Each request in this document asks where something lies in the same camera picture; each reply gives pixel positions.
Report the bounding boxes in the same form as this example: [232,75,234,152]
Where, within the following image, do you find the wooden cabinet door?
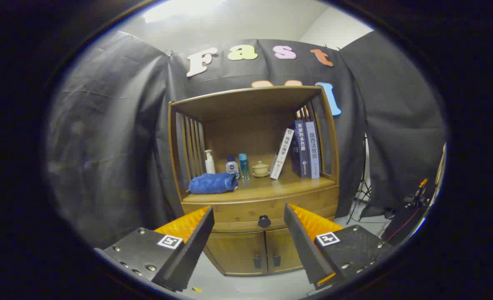
[203,230,268,276]
[265,227,303,273]

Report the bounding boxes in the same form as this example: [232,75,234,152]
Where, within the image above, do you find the white book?
[270,128,295,180]

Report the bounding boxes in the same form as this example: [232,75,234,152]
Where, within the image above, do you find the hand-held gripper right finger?
[283,203,393,291]

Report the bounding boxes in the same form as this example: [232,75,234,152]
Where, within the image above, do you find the pale purple book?
[305,121,320,180]

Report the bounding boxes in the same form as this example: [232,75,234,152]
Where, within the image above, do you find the white pump bottle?
[204,150,216,175]

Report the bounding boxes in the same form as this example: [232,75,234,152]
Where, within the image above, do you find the white bottle with blue cap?
[226,156,240,179]

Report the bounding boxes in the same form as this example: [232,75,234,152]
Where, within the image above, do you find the black device with orange part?
[382,179,435,246]

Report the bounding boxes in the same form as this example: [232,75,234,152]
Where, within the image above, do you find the dark blue book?
[290,120,310,178]

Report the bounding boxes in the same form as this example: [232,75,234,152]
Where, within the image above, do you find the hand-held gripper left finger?
[94,205,215,293]

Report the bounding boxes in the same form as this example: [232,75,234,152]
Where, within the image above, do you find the clear blue bottle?
[239,153,250,180]

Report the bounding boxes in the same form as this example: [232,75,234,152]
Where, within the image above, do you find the wooden countertop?
[183,171,339,204]

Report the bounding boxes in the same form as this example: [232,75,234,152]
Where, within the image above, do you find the wooden cabinet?
[167,85,341,278]

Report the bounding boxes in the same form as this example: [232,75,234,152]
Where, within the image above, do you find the blue folded towel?
[188,172,239,195]

